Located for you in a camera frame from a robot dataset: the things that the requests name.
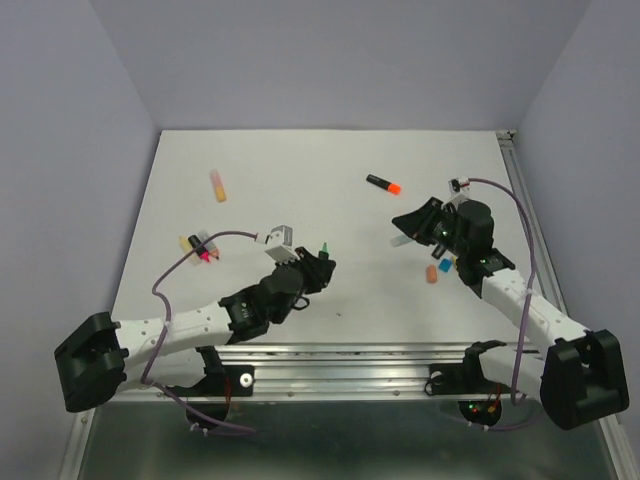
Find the pastel orange highlighter cap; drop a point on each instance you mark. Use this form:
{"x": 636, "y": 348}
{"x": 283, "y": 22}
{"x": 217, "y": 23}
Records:
{"x": 431, "y": 274}

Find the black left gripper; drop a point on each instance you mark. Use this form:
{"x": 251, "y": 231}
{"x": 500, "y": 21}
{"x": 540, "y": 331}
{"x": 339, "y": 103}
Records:
{"x": 317, "y": 271}

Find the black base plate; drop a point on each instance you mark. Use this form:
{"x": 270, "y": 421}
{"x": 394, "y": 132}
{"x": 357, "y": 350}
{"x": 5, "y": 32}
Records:
{"x": 207, "y": 404}
{"x": 479, "y": 401}

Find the pastel orange grey highlighter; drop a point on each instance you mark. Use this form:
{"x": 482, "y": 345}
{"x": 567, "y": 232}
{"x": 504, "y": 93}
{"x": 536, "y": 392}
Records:
{"x": 209, "y": 244}

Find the blue black highlighter body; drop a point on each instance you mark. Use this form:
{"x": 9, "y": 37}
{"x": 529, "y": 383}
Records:
{"x": 439, "y": 251}

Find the aluminium table rail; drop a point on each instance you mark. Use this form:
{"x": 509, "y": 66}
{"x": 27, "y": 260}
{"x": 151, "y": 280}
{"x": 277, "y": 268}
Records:
{"x": 334, "y": 412}

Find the pastel green highlighter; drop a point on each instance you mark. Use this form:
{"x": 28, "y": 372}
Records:
{"x": 400, "y": 241}

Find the pastel pink orange highlighter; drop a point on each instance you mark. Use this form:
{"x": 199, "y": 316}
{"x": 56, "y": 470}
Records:
{"x": 218, "y": 186}

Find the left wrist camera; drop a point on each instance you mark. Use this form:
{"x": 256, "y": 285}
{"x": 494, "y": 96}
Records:
{"x": 278, "y": 244}

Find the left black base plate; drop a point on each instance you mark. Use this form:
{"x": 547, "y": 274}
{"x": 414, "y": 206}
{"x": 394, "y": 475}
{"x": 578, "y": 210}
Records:
{"x": 207, "y": 404}

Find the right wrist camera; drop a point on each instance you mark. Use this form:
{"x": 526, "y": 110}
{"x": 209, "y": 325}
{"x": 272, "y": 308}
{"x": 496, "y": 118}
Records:
{"x": 459, "y": 188}

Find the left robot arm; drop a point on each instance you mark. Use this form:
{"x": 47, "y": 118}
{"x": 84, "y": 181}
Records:
{"x": 100, "y": 355}

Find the orange cap black highlighter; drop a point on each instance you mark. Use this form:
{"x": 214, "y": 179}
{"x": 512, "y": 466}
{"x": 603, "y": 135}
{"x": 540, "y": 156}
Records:
{"x": 384, "y": 184}

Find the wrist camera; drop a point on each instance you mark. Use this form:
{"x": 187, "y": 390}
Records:
{"x": 278, "y": 244}
{"x": 459, "y": 188}

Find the blue highlighter cap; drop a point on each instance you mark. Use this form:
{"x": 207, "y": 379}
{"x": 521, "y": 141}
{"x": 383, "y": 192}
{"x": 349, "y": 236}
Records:
{"x": 445, "y": 265}

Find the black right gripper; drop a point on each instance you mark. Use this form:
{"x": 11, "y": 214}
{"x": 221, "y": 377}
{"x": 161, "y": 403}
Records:
{"x": 415, "y": 223}

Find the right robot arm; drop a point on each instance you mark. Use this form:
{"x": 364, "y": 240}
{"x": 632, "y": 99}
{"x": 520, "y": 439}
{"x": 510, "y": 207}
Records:
{"x": 578, "y": 376}

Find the green cap black highlighter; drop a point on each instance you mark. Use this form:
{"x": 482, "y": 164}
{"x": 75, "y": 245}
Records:
{"x": 324, "y": 250}

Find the right side aluminium rail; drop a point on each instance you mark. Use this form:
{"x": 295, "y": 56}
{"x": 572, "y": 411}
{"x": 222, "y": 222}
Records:
{"x": 547, "y": 279}

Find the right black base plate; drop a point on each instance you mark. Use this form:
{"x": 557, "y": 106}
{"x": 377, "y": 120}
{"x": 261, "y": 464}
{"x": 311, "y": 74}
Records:
{"x": 479, "y": 401}

